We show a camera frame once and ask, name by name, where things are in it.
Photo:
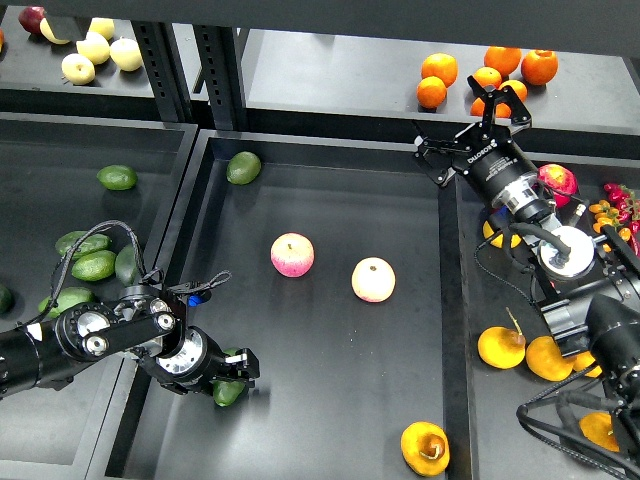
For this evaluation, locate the orange lower left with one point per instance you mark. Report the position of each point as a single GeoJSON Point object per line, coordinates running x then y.
{"type": "Point", "coordinates": [431, 92]}

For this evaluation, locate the green avocado middle cluster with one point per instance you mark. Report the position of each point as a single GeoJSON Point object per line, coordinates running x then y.
{"type": "Point", "coordinates": [95, 266]}

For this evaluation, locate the dark avocado right of cluster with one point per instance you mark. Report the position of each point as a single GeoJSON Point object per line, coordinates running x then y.
{"type": "Point", "coordinates": [127, 265]}

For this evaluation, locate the small orange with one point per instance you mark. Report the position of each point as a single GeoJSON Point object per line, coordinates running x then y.
{"type": "Point", "coordinates": [519, 89]}
{"type": "Point", "coordinates": [487, 76]}

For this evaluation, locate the black right tray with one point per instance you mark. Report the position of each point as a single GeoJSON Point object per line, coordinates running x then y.
{"type": "Point", "coordinates": [480, 288]}

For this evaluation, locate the dark avocado at left edge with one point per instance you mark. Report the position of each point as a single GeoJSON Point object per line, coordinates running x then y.
{"type": "Point", "coordinates": [6, 299]}

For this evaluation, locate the black perforated shelf post right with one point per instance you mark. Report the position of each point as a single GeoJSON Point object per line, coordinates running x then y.
{"type": "Point", "coordinates": [220, 59]}

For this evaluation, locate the small orange right centre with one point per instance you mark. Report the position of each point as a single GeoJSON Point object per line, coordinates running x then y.
{"type": "Point", "coordinates": [519, 89]}

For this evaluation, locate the black perforated shelf post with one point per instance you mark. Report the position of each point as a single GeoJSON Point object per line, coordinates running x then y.
{"type": "Point", "coordinates": [220, 59]}
{"type": "Point", "coordinates": [164, 69]}

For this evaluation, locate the orange top left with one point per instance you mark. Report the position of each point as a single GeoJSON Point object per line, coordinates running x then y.
{"type": "Point", "coordinates": [442, 66]}

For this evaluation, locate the black centre tray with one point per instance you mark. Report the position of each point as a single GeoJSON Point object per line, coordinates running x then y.
{"type": "Point", "coordinates": [341, 378]}

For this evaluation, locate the pale yellow apple front left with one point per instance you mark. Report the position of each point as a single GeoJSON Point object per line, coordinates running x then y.
{"type": "Point", "coordinates": [78, 69]}

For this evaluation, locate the yellow pear middle right tray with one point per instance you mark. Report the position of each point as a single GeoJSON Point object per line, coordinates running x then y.
{"type": "Point", "coordinates": [544, 359]}

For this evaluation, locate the black left tray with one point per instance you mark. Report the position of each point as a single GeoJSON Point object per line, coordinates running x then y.
{"type": "Point", "coordinates": [48, 188]}

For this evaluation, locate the bright red apple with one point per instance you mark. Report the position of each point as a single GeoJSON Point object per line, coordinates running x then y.
{"type": "Point", "coordinates": [561, 180]}

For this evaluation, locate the yellow pear upper right tray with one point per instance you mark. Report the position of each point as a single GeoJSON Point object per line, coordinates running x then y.
{"type": "Point", "coordinates": [496, 240]}

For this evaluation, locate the orange top centre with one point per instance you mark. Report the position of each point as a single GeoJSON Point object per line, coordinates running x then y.
{"type": "Point", "coordinates": [505, 60]}

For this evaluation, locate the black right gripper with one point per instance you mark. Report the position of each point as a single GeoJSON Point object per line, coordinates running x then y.
{"type": "Point", "coordinates": [493, 164]}

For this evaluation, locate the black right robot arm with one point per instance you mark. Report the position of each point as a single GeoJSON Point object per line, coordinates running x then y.
{"type": "Point", "coordinates": [584, 287]}

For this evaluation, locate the yellow pear with long stem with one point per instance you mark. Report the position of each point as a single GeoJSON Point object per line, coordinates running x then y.
{"type": "Point", "coordinates": [502, 347]}

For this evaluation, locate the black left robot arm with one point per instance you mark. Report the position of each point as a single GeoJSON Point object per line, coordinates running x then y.
{"type": "Point", "coordinates": [147, 323]}

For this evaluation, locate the black perforated shelf post left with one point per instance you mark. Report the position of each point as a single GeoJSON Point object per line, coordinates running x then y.
{"type": "Point", "coordinates": [164, 69]}

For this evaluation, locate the orange bottom front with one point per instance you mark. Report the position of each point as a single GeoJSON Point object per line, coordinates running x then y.
{"type": "Point", "coordinates": [477, 108]}

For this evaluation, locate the yellow pear tray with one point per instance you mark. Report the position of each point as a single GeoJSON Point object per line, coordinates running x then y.
{"type": "Point", "coordinates": [496, 240]}
{"type": "Point", "coordinates": [544, 359]}

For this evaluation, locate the red and orange cherry tomatoes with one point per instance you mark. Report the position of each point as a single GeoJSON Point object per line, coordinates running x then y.
{"type": "Point", "coordinates": [620, 209]}

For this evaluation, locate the orange top right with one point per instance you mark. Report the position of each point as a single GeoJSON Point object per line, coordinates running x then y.
{"type": "Point", "coordinates": [539, 67]}

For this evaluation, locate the pink red apple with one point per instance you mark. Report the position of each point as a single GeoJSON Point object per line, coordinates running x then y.
{"type": "Point", "coordinates": [292, 254]}

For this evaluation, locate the green avocado left tray top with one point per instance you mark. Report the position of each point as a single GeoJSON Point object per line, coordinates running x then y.
{"type": "Point", "coordinates": [117, 177]}

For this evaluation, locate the green avocado lower cluster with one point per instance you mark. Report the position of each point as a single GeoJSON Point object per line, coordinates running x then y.
{"type": "Point", "coordinates": [67, 298]}

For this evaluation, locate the pale yellow pink apple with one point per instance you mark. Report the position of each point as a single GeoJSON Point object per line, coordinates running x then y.
{"type": "Point", "coordinates": [373, 280]}

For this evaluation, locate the green avocado at tray corner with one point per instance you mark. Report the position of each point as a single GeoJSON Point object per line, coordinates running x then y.
{"type": "Point", "coordinates": [243, 168]}

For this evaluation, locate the yellow pear behind arm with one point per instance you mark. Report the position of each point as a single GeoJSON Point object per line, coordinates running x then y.
{"type": "Point", "coordinates": [585, 361]}

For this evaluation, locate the dark green avocado upper cluster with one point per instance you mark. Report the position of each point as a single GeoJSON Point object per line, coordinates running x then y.
{"type": "Point", "coordinates": [91, 244]}

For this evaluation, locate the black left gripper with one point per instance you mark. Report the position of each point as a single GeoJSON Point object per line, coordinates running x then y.
{"type": "Point", "coordinates": [200, 361]}

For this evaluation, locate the pale yellow apple right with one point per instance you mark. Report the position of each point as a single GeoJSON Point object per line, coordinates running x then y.
{"type": "Point", "coordinates": [126, 54]}

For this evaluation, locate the pale yellow apple centre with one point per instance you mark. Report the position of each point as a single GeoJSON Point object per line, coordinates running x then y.
{"type": "Point", "coordinates": [94, 47]}

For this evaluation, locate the black tray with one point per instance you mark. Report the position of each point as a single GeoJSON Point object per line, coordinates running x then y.
{"type": "Point", "coordinates": [341, 378]}
{"type": "Point", "coordinates": [480, 288]}
{"type": "Point", "coordinates": [48, 188]}

